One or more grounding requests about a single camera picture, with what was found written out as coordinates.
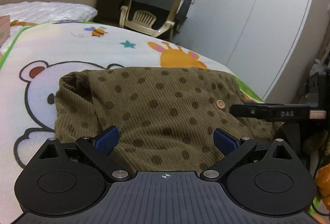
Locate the orange jacket sleeve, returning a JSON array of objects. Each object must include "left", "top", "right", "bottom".
[{"left": 315, "top": 164, "right": 330, "bottom": 210}]

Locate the pink gift box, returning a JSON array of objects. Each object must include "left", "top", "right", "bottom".
[{"left": 0, "top": 15, "right": 10, "bottom": 45}]

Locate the grey hanging plush toy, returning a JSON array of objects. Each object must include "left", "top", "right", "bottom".
[{"left": 309, "top": 49, "right": 329, "bottom": 77}]

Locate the beige mesh office chair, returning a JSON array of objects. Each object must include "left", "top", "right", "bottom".
[{"left": 118, "top": 0, "right": 193, "bottom": 41}]

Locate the cartoon animal play mat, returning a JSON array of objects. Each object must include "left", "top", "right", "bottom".
[{"left": 1, "top": 22, "right": 273, "bottom": 223}]

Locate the brown polka dot garment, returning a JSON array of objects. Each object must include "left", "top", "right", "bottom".
[{"left": 54, "top": 67, "right": 279, "bottom": 172}]

